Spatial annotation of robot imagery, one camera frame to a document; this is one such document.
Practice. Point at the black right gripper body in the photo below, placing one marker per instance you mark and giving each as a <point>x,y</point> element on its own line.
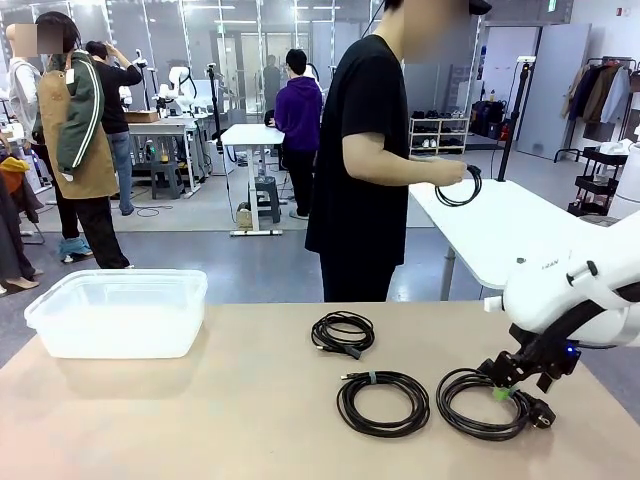
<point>525,360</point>

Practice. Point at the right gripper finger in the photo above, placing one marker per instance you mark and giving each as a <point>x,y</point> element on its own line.
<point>506,391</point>
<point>495,367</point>

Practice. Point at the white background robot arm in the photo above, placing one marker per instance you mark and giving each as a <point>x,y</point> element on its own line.
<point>180,85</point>

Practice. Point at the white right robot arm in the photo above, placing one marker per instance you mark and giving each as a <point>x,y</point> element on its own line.
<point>550,290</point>

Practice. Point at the person's right forearm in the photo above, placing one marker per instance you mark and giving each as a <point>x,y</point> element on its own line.
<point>400,170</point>

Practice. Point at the person's right hand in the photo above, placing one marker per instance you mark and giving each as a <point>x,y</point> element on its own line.
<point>457,172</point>

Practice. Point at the white table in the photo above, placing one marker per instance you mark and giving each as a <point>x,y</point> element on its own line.
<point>490,225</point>

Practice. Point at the white cylinder unit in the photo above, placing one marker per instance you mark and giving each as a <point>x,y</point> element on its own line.
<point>627,180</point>

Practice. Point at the black utility cart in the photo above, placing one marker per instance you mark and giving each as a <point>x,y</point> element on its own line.
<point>600,165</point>

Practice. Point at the wooden shoe rack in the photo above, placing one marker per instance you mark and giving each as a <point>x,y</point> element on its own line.
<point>440,132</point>

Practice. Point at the black bags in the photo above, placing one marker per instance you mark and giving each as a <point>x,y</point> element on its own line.
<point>487,120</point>

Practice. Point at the black stand with white head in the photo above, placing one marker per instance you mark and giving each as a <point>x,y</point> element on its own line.
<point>515,110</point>

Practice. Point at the person in black t-shirt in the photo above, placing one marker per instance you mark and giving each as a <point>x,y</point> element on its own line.
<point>365,150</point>

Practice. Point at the clothes rack with coats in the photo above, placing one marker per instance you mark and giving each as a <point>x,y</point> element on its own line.
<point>600,95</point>

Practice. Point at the grey step stool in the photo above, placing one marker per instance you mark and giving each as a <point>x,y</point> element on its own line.
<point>265,195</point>

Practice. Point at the person in purple hoodie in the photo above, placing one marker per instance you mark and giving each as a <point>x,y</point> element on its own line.
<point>297,115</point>

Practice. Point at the white standing desk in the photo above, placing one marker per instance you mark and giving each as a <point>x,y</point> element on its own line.
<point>250,135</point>

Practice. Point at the person in dark clothes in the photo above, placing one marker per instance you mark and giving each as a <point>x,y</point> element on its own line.
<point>271,80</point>

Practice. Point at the dark grey stool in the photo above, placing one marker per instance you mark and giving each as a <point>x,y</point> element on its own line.
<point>167,175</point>

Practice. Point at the black tripod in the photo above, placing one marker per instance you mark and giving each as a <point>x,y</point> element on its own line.
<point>215,110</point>

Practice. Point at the clear plastic storage bin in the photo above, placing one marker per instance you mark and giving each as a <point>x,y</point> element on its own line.
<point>115,320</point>

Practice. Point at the grey workbench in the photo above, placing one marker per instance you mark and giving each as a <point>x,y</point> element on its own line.
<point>165,127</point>

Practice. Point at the cardboard box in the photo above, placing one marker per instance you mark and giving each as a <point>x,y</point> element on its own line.
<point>142,117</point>

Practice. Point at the beige shoe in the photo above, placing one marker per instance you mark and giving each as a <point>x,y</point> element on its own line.
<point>22,283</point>

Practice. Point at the person in apron and green jacket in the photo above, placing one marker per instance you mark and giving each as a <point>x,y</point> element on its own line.
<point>80,125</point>

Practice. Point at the black camera box with LED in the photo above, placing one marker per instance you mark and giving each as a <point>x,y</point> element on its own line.
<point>562,357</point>

